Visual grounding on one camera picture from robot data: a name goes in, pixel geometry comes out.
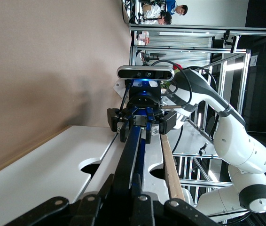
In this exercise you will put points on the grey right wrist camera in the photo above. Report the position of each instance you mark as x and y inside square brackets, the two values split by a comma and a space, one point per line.
[144, 73]

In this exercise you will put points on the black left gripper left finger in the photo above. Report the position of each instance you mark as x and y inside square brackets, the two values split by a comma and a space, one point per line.
[60, 212]

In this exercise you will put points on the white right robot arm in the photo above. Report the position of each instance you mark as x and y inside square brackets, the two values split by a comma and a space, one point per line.
[236, 146]

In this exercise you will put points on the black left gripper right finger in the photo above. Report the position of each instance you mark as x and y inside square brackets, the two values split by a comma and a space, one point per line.
[182, 212]

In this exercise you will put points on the person in white shirt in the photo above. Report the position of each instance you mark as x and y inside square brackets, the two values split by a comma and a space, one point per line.
[153, 10]

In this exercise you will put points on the wooden drawer cabinet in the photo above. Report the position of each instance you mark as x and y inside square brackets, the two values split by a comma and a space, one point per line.
[174, 179]

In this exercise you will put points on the brown table cover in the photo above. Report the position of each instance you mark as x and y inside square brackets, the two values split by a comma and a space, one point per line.
[41, 58]

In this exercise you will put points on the red artificial rose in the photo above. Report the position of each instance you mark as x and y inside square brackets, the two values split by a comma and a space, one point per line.
[176, 66]

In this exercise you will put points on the aluminium frame cage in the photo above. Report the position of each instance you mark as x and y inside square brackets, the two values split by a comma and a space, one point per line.
[194, 28]

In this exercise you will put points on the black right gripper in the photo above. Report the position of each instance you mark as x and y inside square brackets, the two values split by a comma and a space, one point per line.
[144, 99]

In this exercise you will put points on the white paper sign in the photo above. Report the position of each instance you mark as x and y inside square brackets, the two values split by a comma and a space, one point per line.
[254, 61]

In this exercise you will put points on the person in blue shirt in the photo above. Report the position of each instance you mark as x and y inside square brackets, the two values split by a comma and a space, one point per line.
[182, 10]

